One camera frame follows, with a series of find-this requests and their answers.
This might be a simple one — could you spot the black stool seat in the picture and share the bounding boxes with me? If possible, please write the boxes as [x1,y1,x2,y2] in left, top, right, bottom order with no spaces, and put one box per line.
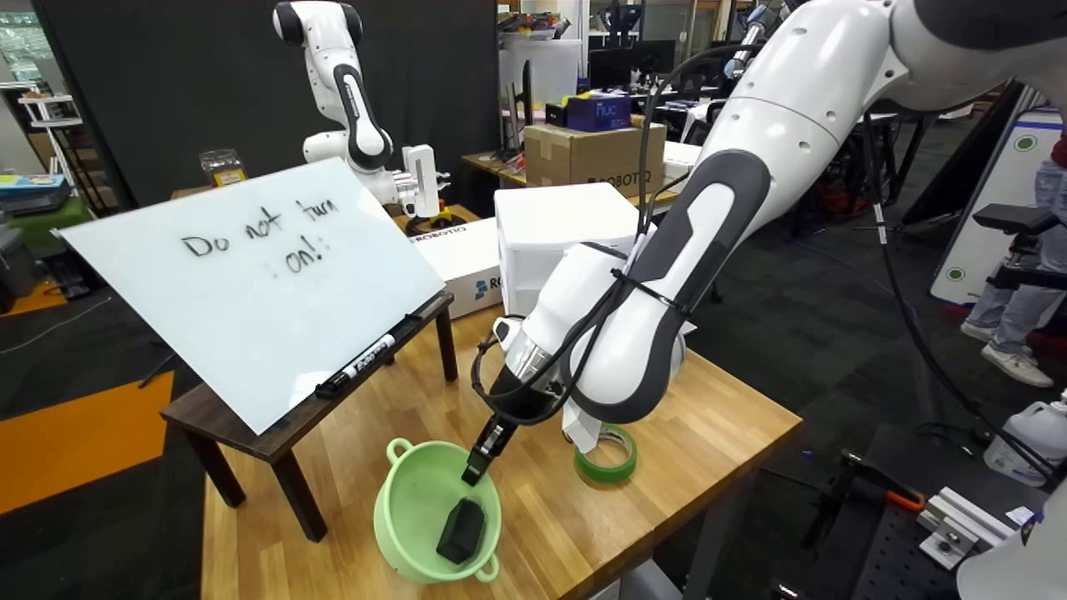
[970,202,1067,293]

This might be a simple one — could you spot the white panel green logo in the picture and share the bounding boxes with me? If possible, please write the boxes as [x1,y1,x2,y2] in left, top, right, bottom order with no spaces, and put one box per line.
[929,104,1064,310]

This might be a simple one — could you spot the long aluminium extrusion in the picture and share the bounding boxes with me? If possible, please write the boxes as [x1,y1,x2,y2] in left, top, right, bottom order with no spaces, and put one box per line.
[918,483,1043,573]

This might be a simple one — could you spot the small dark wooden table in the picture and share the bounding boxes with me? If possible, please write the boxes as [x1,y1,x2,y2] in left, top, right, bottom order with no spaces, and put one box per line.
[159,289,459,548]

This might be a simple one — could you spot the person in jeans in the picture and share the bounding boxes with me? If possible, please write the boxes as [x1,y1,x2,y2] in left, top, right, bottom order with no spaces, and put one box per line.
[959,129,1067,394]

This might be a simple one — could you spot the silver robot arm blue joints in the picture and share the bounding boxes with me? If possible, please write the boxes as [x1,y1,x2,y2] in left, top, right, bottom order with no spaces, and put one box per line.
[721,0,779,79]

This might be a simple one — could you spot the black partition panel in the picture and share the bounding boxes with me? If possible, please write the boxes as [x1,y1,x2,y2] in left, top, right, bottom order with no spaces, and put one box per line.
[29,0,504,210]

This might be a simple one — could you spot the white shelf rack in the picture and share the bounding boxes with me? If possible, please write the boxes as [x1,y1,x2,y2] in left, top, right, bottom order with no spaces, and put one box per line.
[12,87,85,195]

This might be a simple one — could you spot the clear glass jar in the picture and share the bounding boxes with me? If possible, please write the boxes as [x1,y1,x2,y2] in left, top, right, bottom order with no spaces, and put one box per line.
[195,144,245,189]

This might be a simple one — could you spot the green tape roll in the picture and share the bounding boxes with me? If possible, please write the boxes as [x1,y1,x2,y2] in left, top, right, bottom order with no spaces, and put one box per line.
[571,425,642,490]

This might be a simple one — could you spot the dark blue box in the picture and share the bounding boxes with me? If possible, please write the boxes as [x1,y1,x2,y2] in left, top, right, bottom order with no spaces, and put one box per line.
[543,92,633,134]

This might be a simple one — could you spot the small black object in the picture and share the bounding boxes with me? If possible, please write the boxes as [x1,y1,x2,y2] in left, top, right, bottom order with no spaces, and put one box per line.
[434,497,491,568]

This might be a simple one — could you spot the black perforated breadboard plate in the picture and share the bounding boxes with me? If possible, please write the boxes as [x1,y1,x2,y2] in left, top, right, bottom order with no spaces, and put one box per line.
[845,444,1067,600]

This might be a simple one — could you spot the large brown cardboard box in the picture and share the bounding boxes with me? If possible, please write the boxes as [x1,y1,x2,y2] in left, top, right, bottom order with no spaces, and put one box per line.
[522,118,666,205]

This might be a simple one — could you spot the white plastic drawer unit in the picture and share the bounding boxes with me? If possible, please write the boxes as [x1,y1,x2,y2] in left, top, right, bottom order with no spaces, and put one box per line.
[494,180,659,325]

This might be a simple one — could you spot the white whiteboard with writing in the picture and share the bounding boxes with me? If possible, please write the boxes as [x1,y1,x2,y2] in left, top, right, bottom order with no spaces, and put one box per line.
[53,156,449,439]

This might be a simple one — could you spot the white plastic jug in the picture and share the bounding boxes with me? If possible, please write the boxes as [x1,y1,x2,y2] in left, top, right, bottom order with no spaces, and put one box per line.
[984,388,1067,490]

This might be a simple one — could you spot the black whiteboard marker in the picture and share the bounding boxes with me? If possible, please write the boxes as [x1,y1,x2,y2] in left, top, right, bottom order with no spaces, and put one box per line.
[312,329,399,403]

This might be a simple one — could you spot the light green plastic bowl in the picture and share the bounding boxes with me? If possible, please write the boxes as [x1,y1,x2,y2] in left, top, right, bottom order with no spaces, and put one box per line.
[369,434,505,588]

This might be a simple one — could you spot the light wooden desk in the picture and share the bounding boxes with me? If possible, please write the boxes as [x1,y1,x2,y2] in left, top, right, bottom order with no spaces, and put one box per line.
[459,146,713,219]

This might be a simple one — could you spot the black clamp orange handle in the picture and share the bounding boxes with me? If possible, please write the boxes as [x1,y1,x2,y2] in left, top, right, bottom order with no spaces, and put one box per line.
[838,446,925,518]

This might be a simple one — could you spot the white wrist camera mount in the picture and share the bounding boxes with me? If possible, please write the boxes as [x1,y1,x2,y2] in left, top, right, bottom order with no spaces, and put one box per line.
[556,397,612,458]

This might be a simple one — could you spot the white rounded cover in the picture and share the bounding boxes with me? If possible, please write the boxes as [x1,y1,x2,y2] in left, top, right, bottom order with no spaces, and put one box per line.
[952,476,1067,600]

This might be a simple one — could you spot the green storage bin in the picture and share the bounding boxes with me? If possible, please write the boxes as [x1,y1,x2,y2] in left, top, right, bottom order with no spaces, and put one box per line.
[0,170,97,262]

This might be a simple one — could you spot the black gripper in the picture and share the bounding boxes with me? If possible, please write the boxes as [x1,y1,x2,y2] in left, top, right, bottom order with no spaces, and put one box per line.
[459,365,560,490]

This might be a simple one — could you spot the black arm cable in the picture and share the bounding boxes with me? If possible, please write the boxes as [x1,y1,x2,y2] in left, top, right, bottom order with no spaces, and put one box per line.
[470,110,677,434]

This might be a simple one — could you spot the black hanging cable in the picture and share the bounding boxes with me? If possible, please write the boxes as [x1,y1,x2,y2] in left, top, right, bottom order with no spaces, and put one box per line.
[864,104,1060,483]

